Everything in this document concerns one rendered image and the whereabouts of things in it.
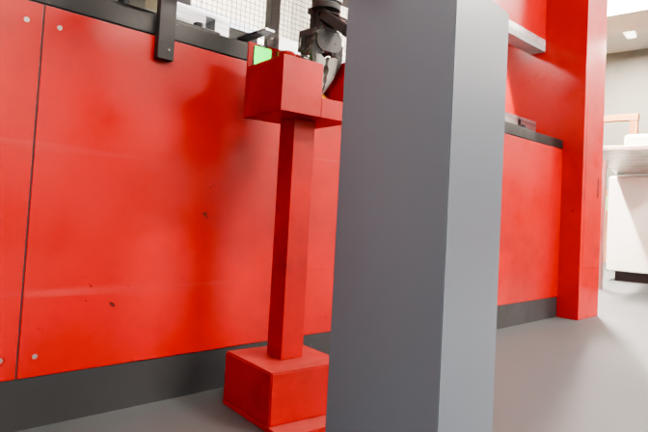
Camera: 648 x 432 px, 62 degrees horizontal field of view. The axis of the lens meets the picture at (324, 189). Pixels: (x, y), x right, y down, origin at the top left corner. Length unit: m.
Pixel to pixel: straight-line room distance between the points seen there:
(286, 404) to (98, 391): 0.40
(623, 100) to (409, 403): 9.96
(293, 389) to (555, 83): 2.26
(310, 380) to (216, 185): 0.51
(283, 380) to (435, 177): 0.62
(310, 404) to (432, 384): 0.54
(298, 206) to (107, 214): 0.41
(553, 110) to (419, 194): 2.33
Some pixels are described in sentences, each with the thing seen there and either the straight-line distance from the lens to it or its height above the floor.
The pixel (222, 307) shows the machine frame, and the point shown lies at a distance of 1.41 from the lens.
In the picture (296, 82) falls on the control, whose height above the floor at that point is 0.73.
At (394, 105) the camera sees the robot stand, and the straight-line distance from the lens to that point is 0.77.
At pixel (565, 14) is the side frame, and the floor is 1.51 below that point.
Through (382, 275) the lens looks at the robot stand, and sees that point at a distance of 0.76.
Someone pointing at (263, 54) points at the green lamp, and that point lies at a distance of 1.34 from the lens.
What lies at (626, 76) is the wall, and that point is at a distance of 10.67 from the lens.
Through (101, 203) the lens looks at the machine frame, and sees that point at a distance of 1.24.
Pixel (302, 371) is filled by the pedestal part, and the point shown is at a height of 0.11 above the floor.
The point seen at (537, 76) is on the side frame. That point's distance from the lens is 3.10.
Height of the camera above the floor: 0.45
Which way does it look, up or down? 2 degrees up
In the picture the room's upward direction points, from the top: 3 degrees clockwise
